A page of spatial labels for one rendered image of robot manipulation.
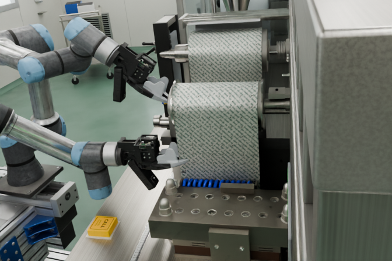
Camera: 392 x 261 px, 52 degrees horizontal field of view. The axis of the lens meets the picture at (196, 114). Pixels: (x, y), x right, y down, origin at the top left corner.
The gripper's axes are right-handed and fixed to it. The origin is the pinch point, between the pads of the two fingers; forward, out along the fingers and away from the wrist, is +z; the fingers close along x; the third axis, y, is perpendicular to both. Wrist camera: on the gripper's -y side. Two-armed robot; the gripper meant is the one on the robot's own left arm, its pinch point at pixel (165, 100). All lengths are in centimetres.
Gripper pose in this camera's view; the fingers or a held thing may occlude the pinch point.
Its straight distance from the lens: 121.5
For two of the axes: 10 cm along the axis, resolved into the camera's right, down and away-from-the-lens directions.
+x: 2.0, -4.1, 8.9
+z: 8.1, 5.8, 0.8
